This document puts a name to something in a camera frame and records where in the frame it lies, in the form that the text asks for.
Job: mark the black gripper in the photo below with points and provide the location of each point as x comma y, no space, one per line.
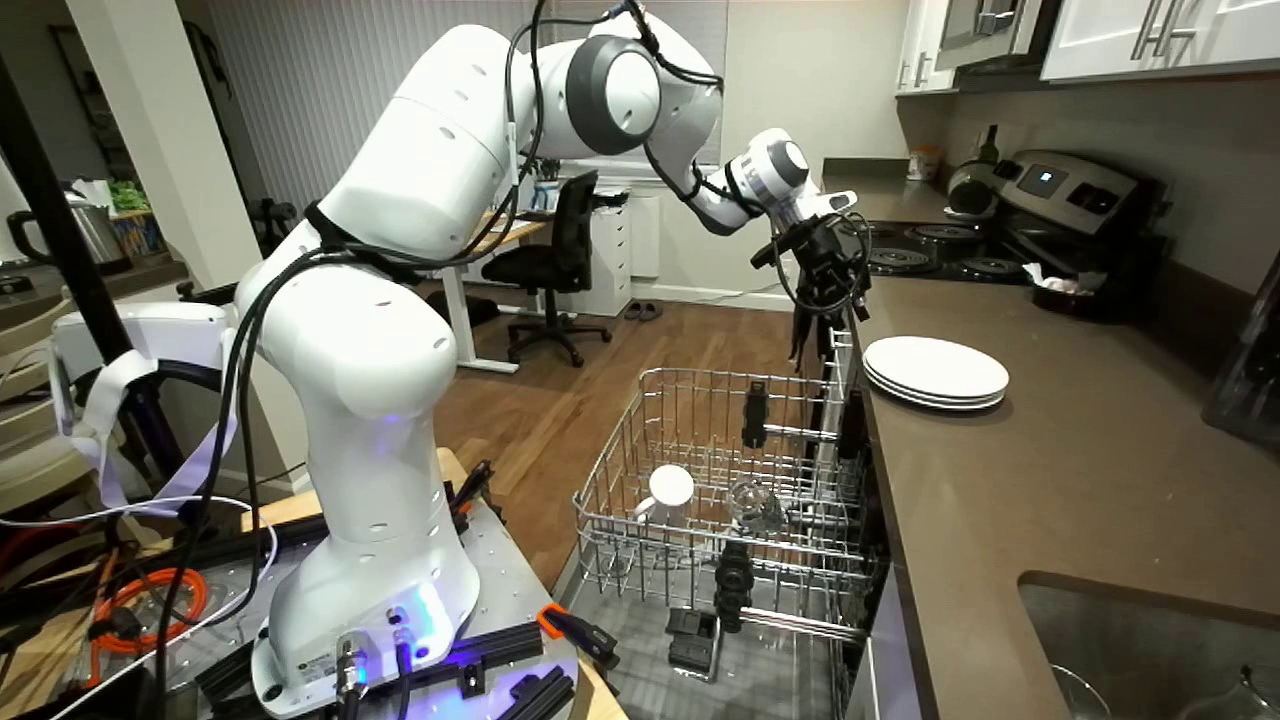
825,262

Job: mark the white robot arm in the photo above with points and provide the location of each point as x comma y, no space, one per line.
360,360

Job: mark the clear wine glass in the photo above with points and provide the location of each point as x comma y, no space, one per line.
760,510

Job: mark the stainless dishwasher door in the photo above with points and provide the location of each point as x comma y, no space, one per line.
787,684

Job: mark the black kettle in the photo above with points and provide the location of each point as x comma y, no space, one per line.
975,195

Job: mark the white drawer unit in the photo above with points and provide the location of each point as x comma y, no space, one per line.
642,262

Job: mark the white crumpled paper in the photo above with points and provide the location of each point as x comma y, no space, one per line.
1063,280

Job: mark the white mug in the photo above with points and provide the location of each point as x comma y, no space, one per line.
671,487

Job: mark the black tray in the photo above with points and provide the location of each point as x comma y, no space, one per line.
1087,304

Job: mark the narrow white upper cabinet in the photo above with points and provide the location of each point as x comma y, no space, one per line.
923,44

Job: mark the black office chair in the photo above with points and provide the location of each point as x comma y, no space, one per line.
565,262

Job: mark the dark range hood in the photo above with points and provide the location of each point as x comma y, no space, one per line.
995,26

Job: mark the black plastic block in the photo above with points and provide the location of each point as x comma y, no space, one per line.
694,640

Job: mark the white desk wooden top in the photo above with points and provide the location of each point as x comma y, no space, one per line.
462,325

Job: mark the metal robot mounting table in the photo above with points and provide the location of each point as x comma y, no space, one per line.
513,561

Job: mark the small black clamp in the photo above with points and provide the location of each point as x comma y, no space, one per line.
471,491

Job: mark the black orange clamp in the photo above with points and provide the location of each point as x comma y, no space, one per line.
584,639

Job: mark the steel kitchen sink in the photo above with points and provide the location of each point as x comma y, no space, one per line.
1147,640

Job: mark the black bar clamp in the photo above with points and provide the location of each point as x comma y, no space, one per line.
500,649
540,696

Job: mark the wooden board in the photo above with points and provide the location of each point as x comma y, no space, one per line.
287,510

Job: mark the cluttered bookshelf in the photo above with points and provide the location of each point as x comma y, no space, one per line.
107,223

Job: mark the black stand pole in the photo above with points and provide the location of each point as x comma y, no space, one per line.
65,233

